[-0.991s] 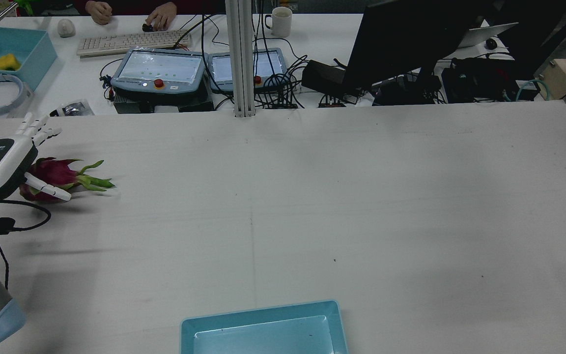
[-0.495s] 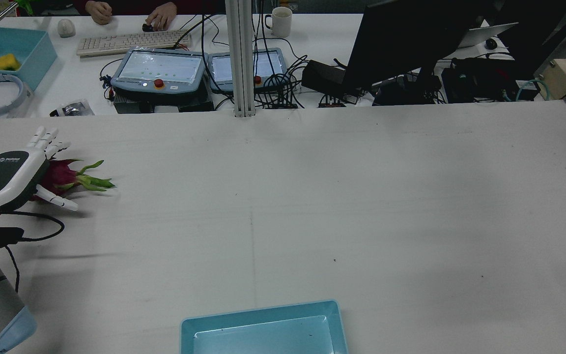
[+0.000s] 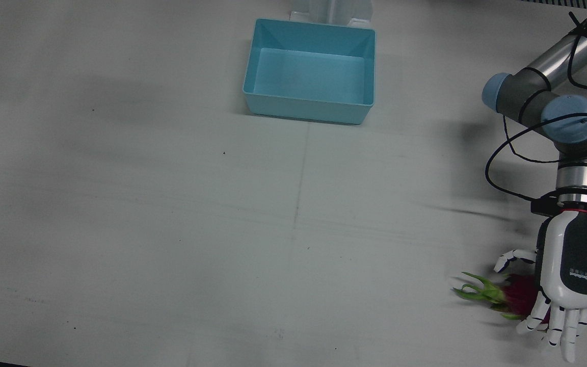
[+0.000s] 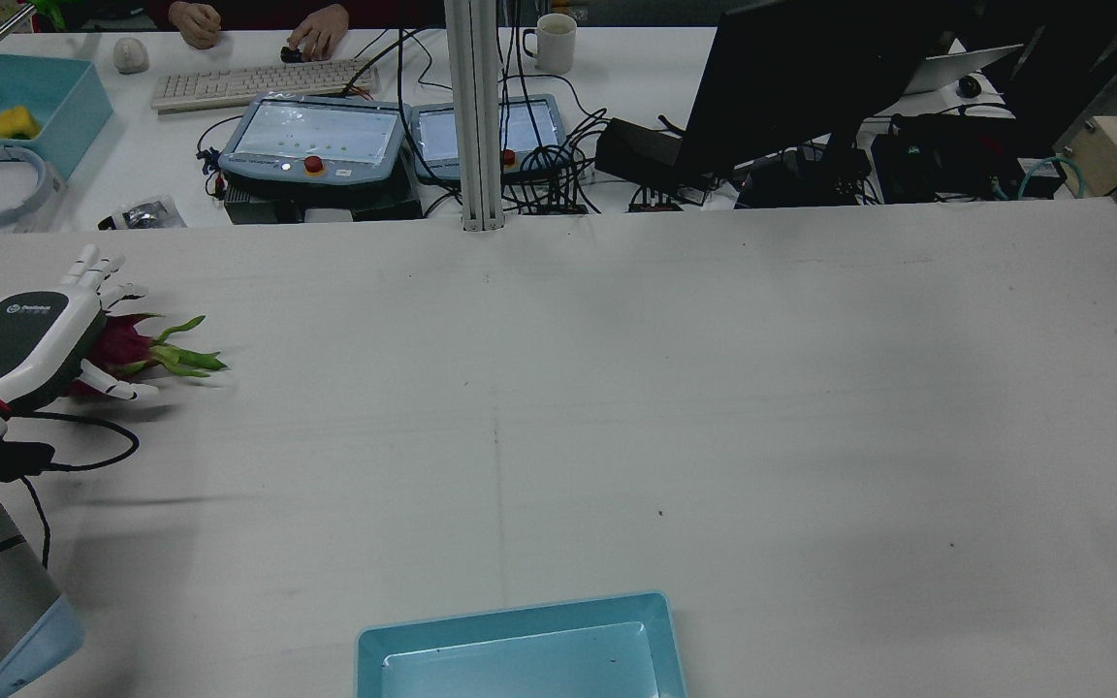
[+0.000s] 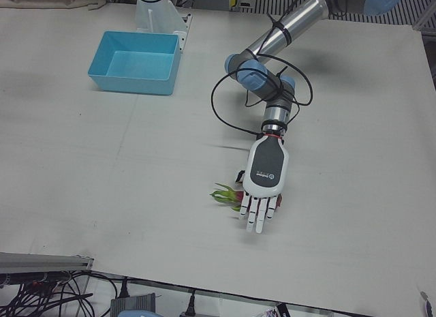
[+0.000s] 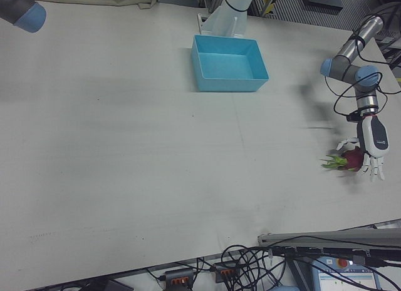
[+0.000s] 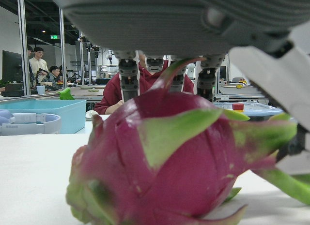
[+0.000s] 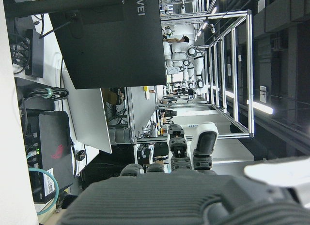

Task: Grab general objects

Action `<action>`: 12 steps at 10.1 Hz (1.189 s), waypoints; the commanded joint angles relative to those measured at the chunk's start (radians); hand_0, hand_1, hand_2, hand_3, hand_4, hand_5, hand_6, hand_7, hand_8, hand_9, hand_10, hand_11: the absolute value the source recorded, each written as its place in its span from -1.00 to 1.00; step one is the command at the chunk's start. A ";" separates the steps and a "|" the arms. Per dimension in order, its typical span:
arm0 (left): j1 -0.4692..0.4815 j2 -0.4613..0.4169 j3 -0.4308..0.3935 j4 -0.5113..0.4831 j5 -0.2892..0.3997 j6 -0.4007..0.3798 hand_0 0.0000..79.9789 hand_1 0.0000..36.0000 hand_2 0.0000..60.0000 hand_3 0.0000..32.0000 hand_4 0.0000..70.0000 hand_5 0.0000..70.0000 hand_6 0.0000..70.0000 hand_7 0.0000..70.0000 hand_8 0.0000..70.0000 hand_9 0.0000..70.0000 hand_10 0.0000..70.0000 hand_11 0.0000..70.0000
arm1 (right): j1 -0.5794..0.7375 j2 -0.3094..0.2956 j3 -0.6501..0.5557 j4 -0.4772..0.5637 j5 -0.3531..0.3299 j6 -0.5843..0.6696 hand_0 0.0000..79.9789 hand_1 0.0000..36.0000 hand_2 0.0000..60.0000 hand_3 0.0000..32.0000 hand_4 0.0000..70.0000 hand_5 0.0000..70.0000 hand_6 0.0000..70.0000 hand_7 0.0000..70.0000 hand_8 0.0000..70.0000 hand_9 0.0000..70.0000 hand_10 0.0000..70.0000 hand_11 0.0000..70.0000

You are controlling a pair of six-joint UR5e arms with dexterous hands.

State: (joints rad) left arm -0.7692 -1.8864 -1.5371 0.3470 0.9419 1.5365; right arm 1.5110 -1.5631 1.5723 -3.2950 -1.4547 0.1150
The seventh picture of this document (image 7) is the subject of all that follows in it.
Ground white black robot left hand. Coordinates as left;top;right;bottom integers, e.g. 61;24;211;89
46;0;310;175

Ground pink green dragon fruit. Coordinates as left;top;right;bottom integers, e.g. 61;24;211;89
65;57;310;225

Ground person in red hoodie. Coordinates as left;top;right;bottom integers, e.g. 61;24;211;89
93;53;194;114

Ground seated person in dark jacket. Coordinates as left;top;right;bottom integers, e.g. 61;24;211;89
46;65;63;85

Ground green plastic toy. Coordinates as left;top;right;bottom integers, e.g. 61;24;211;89
58;87;75;101

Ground white computer mouse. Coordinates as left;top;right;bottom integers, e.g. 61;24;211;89
85;110;98;121

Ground person in cream shirt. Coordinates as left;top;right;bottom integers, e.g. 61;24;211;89
28;47;49;84

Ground light blue plastic bin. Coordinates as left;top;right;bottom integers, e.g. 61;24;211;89
0;99;87;135

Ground black computer monitor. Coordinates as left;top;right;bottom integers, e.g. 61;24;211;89
1;50;25;84

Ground black desktop box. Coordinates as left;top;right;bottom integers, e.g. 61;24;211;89
4;82;25;97

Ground white lavender headphones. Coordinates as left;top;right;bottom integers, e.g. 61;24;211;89
0;109;62;136

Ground aluminium frame post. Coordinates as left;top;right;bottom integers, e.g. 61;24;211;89
59;6;68;89
17;0;31;96

